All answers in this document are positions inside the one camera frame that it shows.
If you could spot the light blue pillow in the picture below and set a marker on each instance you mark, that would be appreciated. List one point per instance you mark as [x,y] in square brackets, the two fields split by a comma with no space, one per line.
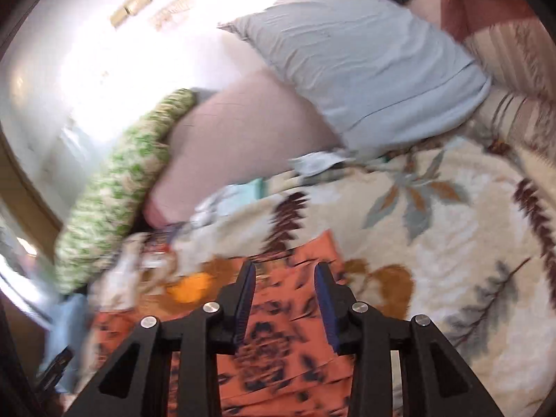
[360,61]

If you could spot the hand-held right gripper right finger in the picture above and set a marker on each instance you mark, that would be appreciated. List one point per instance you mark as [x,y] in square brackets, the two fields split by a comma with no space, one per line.
[325,308]

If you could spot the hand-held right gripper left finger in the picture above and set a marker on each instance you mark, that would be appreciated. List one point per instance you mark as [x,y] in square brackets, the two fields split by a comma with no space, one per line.
[246,299]

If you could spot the gold wall plate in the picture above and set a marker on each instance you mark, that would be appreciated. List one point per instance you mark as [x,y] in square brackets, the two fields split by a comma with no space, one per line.
[130,6]

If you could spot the striped sofa cover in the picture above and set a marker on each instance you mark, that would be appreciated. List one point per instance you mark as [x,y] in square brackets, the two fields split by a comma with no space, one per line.
[512,56]

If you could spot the white crumpled cloth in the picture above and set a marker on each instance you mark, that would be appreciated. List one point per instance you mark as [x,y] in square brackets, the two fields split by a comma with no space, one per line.
[315,163]

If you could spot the pink bolster cushion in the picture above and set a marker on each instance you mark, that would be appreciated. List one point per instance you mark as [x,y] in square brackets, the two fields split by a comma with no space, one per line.
[243,139]

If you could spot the blue cloth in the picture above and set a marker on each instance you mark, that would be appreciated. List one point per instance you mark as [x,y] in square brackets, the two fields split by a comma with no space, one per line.
[65,334]

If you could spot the green crochet pillow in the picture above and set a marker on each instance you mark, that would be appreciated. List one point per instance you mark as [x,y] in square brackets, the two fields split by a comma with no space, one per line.
[117,182]

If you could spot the white teal small cloth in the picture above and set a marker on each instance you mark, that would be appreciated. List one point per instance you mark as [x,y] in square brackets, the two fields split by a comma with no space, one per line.
[243,193]

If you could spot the orange floral pants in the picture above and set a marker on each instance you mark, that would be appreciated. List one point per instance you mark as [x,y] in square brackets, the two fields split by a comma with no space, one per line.
[278,356]

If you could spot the red brown sofa armrest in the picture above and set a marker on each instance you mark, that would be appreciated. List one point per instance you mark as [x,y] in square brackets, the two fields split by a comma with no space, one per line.
[464,4]

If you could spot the leaf print fleece blanket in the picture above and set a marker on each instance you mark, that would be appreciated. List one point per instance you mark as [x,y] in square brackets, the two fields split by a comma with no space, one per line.
[456,243]

